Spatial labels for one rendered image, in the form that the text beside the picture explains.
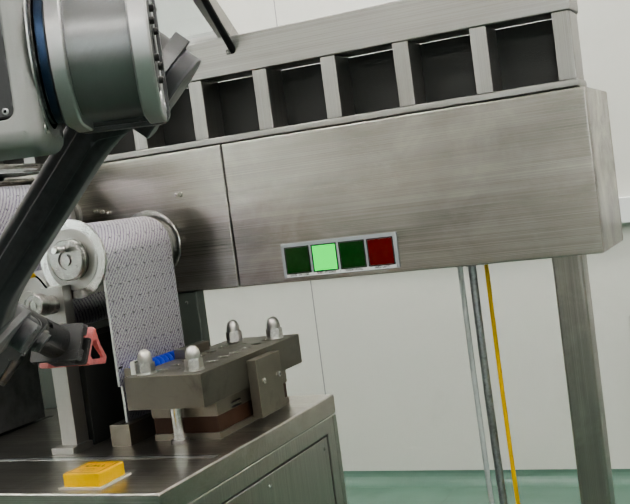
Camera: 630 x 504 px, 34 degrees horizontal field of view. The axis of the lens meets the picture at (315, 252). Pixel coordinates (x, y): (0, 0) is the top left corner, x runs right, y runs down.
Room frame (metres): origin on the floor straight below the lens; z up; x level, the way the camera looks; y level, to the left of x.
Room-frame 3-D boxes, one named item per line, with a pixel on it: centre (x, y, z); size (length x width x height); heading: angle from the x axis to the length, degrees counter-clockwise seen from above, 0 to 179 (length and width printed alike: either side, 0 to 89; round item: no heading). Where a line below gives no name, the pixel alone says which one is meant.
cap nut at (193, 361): (1.83, 0.24, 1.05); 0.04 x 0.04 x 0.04
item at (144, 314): (2.00, 0.34, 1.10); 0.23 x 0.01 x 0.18; 155
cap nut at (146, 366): (1.86, 0.33, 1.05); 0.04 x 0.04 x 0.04
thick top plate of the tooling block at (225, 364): (1.99, 0.21, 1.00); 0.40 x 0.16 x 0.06; 155
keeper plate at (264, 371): (1.96, 0.12, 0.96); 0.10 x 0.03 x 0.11; 155
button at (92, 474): (1.64, 0.40, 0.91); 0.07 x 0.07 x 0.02; 65
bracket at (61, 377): (1.90, 0.49, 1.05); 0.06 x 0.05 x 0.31; 155
